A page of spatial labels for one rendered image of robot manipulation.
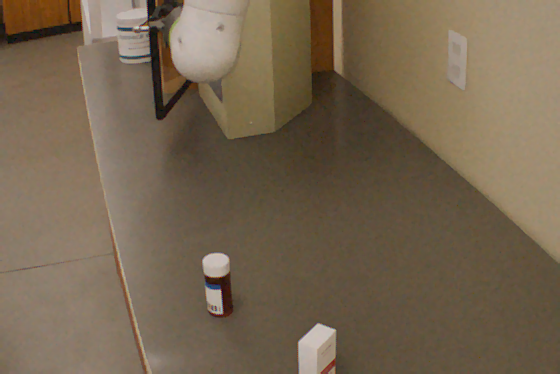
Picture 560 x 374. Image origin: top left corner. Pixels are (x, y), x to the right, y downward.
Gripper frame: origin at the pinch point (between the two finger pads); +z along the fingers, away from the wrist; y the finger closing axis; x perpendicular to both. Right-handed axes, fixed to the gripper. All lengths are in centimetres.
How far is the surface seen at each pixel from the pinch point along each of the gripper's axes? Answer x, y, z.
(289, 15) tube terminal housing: 8.2, -28.6, 11.2
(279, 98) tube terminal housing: 26.5, -24.3, 6.7
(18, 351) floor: 128, 59, 64
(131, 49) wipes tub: 29, 2, 73
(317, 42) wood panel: 25, -46, 42
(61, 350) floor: 128, 42, 61
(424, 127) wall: 33, -55, -7
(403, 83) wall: 26, -55, 5
